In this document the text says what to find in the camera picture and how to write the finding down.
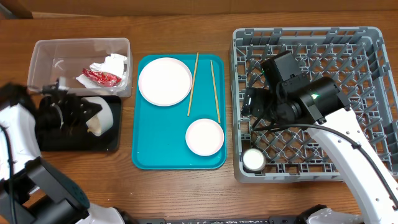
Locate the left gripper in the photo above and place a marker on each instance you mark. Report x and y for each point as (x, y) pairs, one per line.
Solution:
(75, 107)

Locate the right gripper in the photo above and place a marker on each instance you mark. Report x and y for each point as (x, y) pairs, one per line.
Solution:
(255, 104)

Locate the cooked white rice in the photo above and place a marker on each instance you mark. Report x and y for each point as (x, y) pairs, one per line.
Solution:
(94, 126)

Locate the grey bowl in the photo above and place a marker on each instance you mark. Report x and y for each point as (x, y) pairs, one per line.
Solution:
(105, 116)

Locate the red snack wrapper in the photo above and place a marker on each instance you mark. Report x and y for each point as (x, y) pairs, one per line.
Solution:
(102, 78)

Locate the white napkin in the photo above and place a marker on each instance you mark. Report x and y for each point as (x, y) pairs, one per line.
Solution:
(114, 64)

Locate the white cup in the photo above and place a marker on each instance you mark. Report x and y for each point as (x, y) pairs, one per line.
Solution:
(254, 160)

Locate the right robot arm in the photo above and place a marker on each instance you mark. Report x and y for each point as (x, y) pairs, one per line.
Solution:
(320, 107)

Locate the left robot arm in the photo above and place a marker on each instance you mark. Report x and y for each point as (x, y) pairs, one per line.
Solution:
(32, 190)

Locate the black waste tray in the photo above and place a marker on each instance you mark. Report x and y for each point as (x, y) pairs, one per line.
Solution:
(105, 140)

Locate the clear plastic waste bin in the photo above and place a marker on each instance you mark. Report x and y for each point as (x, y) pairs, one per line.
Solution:
(66, 58)

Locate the grey dishwasher rack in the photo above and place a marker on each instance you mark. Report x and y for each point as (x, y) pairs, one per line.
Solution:
(355, 57)

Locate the right wooden chopstick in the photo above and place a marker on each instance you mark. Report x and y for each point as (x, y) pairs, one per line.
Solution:
(215, 92)

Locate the wooden chopstick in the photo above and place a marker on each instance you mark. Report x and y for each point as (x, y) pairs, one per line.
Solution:
(193, 85)
(215, 92)

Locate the teal serving tray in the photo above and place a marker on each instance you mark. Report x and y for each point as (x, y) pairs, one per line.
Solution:
(158, 140)

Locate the left wooden chopstick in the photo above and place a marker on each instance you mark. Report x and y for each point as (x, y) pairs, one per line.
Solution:
(193, 85)

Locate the large white plate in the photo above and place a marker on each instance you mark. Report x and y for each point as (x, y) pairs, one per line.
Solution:
(165, 81)

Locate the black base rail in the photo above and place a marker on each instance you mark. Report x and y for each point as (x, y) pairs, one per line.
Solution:
(289, 219)

